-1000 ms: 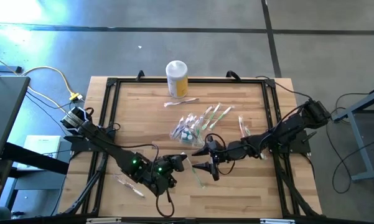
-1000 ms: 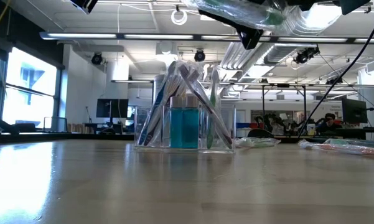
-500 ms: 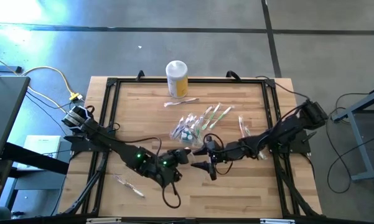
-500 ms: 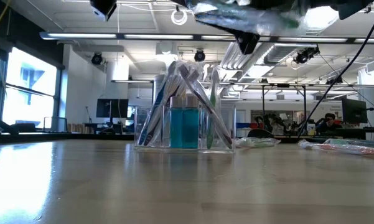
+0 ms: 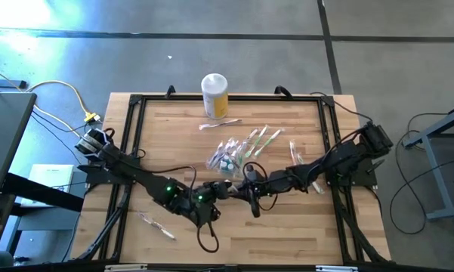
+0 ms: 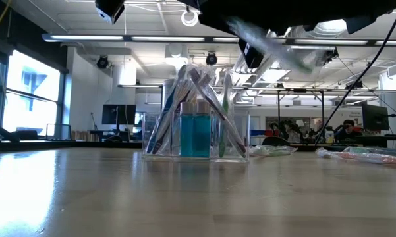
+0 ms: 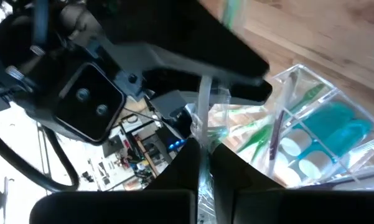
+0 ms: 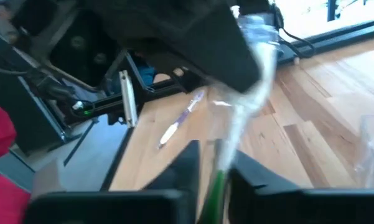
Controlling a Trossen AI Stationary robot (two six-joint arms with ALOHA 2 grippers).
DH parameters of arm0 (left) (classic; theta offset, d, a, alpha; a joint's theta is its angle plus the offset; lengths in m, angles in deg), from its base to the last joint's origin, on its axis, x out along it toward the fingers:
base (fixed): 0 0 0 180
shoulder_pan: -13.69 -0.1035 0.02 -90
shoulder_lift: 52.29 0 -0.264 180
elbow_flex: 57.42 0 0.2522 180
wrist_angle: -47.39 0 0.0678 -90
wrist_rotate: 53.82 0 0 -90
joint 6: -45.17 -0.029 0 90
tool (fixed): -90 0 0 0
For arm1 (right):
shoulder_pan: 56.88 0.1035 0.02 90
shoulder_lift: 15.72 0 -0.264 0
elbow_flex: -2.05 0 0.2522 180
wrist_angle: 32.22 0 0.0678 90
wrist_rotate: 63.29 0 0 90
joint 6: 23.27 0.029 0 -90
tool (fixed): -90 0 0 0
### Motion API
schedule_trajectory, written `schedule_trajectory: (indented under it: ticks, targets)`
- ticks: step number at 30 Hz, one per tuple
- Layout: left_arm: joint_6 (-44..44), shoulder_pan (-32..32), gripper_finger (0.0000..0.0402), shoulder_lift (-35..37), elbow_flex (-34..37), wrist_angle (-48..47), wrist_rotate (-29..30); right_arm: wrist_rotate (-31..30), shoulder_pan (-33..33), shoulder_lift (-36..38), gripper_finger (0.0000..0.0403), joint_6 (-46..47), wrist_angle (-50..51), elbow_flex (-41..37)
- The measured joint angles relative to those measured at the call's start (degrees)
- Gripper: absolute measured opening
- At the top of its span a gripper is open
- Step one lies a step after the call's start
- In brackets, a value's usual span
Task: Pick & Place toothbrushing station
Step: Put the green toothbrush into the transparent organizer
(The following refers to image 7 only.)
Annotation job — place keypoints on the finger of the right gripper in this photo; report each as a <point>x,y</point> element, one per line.
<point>174,81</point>
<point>189,37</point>

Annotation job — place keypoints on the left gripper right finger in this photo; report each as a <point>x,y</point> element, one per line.
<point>230,174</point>

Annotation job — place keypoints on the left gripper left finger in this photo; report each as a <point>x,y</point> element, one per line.
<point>186,168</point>

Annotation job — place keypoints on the purple toothbrush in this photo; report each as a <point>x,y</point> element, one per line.
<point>275,137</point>

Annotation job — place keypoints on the clear acrylic organizer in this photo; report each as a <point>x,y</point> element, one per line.
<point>370,146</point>

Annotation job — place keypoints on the blue mouthwash bottle white cap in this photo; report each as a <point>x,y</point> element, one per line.
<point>314,165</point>
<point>287,178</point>
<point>295,142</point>

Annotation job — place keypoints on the green toothbrush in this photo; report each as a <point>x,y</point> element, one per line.
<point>204,102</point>
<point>261,140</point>
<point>312,92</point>

